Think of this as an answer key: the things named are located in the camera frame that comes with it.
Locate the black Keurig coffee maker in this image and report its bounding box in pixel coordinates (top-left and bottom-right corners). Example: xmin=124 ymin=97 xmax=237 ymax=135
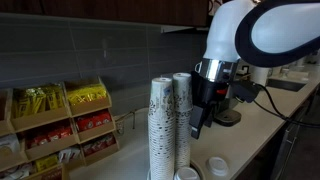
xmin=204 ymin=98 xmax=242 ymax=127

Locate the yellow tea packets left bin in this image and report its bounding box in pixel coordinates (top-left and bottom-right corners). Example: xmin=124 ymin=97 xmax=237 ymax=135
xmin=13 ymin=84 xmax=64 ymax=118

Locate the red tea packets upper bin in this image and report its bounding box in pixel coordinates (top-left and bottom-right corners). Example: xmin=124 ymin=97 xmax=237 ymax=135
xmin=75 ymin=110 xmax=112 ymax=132

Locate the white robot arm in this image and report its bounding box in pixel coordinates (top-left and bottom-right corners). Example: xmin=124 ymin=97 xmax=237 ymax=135
xmin=190 ymin=0 xmax=320 ymax=139

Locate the stack of paper cups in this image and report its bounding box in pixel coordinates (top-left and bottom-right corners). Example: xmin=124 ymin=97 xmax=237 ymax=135
xmin=171 ymin=99 xmax=194 ymax=173
xmin=148 ymin=78 xmax=175 ymax=180

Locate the right stack of paper cups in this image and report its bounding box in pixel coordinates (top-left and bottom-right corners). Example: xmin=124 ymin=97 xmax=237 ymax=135
xmin=171 ymin=99 xmax=194 ymax=173

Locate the stack of white lids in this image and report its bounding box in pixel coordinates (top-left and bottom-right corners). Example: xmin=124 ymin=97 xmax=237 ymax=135
xmin=174 ymin=167 xmax=200 ymax=180

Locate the dark countertop sink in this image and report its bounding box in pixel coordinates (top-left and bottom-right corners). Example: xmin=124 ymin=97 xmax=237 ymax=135
xmin=267 ymin=79 xmax=304 ymax=92

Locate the dark wood upper cabinet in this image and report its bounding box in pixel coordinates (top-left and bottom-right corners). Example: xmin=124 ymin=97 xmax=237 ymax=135
xmin=0 ymin=0 xmax=209 ymax=27

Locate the yellow tea packets bin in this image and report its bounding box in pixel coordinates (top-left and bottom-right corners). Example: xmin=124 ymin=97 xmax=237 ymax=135
xmin=67 ymin=84 xmax=107 ymax=106
xmin=13 ymin=84 xmax=64 ymax=118

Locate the wooden tea organizer rack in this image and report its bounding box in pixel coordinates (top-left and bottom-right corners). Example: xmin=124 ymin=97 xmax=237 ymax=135
xmin=0 ymin=77 xmax=119 ymax=171

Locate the red tea packets lower bin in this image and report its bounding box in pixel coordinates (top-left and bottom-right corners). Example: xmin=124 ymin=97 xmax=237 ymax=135
xmin=83 ymin=133 xmax=116 ymax=156

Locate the white plastic cup lid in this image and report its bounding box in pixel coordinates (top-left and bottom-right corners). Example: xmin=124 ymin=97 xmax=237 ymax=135
xmin=206 ymin=156 xmax=229 ymax=177

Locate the white paper towel roll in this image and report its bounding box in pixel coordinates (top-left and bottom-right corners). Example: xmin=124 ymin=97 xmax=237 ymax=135
xmin=251 ymin=67 xmax=269 ymax=86

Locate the left stack of paper cups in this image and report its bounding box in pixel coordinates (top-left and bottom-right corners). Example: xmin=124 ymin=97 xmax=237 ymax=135
xmin=148 ymin=78 xmax=175 ymax=180

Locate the red tea packets bin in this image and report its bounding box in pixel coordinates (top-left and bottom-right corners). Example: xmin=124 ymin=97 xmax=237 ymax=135
xmin=83 ymin=133 xmax=116 ymax=156
xmin=75 ymin=110 xmax=112 ymax=132
xmin=26 ymin=126 xmax=73 ymax=148

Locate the yellow tea packets right bin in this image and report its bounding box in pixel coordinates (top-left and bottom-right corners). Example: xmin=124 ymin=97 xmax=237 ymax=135
xmin=67 ymin=84 xmax=107 ymax=106

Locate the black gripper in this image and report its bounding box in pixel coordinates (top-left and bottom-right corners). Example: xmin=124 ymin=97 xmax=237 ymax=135
xmin=189 ymin=71 xmax=229 ymax=139

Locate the red tea packets left bin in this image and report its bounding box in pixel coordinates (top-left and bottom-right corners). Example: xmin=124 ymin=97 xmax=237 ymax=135
xmin=26 ymin=126 xmax=73 ymax=148

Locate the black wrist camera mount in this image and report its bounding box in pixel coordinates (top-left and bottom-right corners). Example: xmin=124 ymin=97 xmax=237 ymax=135
xmin=231 ymin=81 xmax=260 ymax=103

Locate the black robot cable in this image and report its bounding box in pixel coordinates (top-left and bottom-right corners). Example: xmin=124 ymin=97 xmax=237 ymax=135
xmin=253 ymin=83 xmax=320 ymax=129

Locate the wire rack on counter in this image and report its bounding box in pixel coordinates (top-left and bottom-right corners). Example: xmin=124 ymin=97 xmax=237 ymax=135
xmin=115 ymin=108 xmax=146 ymax=136

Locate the patterned paper coffee cup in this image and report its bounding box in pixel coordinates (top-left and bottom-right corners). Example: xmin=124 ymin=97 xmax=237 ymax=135
xmin=173 ymin=73 xmax=192 ymax=112

